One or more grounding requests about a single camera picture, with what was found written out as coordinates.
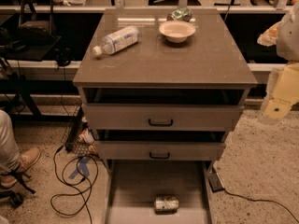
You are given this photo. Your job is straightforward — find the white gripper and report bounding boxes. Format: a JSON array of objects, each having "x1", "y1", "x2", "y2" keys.
[{"x1": 263, "y1": 63, "x2": 299, "y2": 120}]

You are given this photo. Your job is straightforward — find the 7up soda can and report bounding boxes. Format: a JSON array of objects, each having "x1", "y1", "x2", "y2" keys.
[{"x1": 154, "y1": 196, "x2": 179, "y2": 212}]

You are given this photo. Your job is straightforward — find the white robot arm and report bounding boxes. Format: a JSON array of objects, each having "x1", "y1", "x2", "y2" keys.
[{"x1": 257, "y1": 1, "x2": 299, "y2": 124}]

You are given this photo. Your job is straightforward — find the grey drawer cabinet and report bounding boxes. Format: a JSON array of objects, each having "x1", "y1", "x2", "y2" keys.
[{"x1": 74, "y1": 8, "x2": 256, "y2": 224}]

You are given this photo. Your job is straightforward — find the green crushed soda can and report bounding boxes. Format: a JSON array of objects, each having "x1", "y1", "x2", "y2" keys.
[{"x1": 167, "y1": 7, "x2": 192, "y2": 22}]

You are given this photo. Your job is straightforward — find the bottom open grey drawer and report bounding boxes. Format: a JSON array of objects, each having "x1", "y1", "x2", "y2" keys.
[{"x1": 104, "y1": 161, "x2": 216, "y2": 224}]

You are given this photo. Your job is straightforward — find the middle grey drawer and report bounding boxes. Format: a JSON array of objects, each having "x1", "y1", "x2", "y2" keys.
[{"x1": 95, "y1": 141, "x2": 226, "y2": 161}]

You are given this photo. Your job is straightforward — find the top grey drawer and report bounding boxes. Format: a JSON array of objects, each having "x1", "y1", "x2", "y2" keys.
[{"x1": 82, "y1": 104, "x2": 243, "y2": 132}]

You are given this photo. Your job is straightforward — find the black power adapter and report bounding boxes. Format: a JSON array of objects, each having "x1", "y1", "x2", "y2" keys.
[{"x1": 208, "y1": 173, "x2": 224, "y2": 192}]

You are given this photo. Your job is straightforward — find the white ceramic bowl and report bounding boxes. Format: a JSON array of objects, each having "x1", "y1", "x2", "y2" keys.
[{"x1": 159, "y1": 21, "x2": 195, "y2": 43}]

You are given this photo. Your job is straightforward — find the clear plastic water bottle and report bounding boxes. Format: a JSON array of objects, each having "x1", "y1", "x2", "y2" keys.
[{"x1": 93, "y1": 25, "x2": 139, "y2": 56}]

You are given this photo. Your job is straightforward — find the blue tape cross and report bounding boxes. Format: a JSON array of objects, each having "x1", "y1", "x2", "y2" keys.
[{"x1": 69, "y1": 156, "x2": 91, "y2": 179}]

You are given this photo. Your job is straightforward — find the black headphones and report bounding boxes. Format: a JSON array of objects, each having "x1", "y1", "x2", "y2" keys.
[{"x1": 54, "y1": 48, "x2": 73, "y2": 67}]

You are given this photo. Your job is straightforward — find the black bag on table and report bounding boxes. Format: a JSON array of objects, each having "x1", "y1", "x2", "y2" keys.
[{"x1": 17, "y1": 0, "x2": 55, "y2": 46}]

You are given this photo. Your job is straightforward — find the tan work boot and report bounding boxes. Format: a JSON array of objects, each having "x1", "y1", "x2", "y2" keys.
[{"x1": 0, "y1": 147, "x2": 41, "y2": 189}]

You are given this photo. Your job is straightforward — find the person's light trouser leg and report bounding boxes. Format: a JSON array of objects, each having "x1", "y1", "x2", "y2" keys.
[{"x1": 0, "y1": 110, "x2": 20, "y2": 170}]

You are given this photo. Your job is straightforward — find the black floor cable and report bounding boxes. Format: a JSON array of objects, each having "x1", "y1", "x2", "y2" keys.
[{"x1": 50, "y1": 145, "x2": 100, "y2": 224}]

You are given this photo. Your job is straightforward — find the wire mesh basket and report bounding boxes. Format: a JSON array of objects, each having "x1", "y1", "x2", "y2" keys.
[{"x1": 62, "y1": 107, "x2": 97, "y2": 156}]

